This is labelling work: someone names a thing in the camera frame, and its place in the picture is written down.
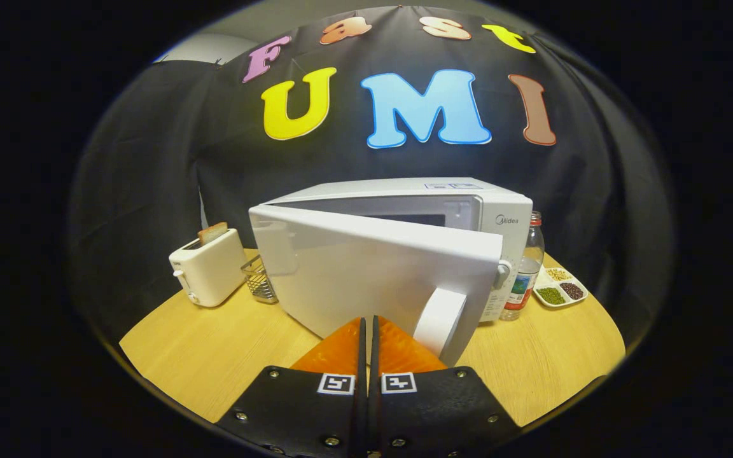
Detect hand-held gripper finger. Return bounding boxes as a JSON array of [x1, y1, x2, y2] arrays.
[[216, 316, 367, 458], [368, 315, 523, 458]]

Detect white microwave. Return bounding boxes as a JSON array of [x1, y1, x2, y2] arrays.
[[248, 177, 534, 368]]

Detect white toaster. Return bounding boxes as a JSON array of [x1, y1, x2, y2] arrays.
[[169, 228, 249, 309]]

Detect clear bottle red cap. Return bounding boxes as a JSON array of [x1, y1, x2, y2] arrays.
[[499, 211, 545, 321]]

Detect white divided bean dish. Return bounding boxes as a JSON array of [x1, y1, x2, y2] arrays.
[[533, 267, 589, 309]]

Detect toasted bread slice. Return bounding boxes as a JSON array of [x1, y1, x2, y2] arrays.
[[197, 221, 229, 247]]

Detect black backdrop cloth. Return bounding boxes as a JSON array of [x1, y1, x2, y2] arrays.
[[67, 6, 676, 357]]

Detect wire mesh basket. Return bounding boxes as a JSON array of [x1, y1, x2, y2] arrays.
[[241, 254, 279, 305]]

